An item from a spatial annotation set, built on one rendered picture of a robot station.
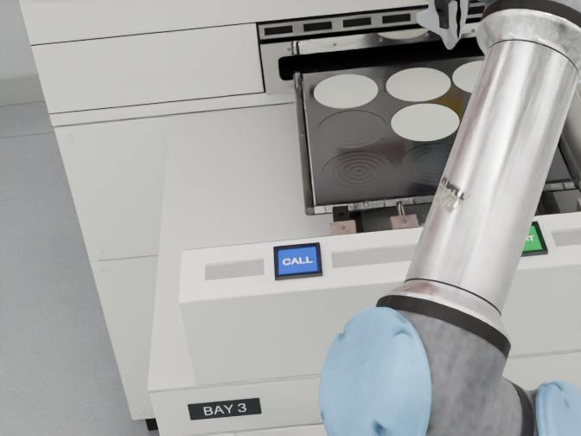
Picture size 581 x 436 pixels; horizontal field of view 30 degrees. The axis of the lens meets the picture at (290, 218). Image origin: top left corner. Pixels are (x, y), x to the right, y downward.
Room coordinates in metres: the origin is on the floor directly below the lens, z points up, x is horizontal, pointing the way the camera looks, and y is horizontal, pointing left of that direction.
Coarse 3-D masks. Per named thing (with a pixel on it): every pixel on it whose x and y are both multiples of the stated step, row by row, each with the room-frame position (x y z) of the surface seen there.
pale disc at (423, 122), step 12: (408, 108) 1.37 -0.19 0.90; (420, 108) 1.37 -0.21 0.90; (432, 108) 1.36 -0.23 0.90; (444, 108) 1.36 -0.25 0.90; (396, 120) 1.34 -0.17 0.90; (408, 120) 1.34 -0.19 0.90; (420, 120) 1.33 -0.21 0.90; (432, 120) 1.33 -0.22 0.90; (444, 120) 1.33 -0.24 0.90; (456, 120) 1.32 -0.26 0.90; (396, 132) 1.31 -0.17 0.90; (408, 132) 1.31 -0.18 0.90; (420, 132) 1.30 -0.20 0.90; (432, 132) 1.30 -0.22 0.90; (444, 132) 1.29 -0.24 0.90
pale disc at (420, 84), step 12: (408, 72) 1.47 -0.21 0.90; (420, 72) 1.47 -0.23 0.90; (432, 72) 1.46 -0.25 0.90; (396, 84) 1.44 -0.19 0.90; (408, 84) 1.44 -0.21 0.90; (420, 84) 1.43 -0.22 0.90; (432, 84) 1.43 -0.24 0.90; (444, 84) 1.42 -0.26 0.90; (396, 96) 1.41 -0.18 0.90; (408, 96) 1.40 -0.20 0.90; (420, 96) 1.40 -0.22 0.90; (432, 96) 1.39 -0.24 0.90
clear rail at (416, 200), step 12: (576, 180) 1.14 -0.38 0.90; (324, 204) 1.15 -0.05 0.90; (336, 204) 1.15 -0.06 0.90; (348, 204) 1.15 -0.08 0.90; (360, 204) 1.15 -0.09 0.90; (372, 204) 1.15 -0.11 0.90; (384, 204) 1.14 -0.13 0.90; (396, 204) 1.14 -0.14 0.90; (408, 204) 1.14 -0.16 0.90; (420, 204) 1.14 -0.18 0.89
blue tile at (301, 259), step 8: (304, 248) 0.99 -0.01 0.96; (312, 248) 0.99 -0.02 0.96; (280, 256) 0.98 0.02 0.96; (288, 256) 0.98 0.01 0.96; (296, 256) 0.98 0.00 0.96; (304, 256) 0.98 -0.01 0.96; (312, 256) 0.98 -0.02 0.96; (280, 264) 0.97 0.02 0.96; (288, 264) 0.97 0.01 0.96; (296, 264) 0.97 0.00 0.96; (304, 264) 0.96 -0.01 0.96; (312, 264) 0.96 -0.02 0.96; (280, 272) 0.95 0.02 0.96; (288, 272) 0.95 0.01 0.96; (296, 272) 0.95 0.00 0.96
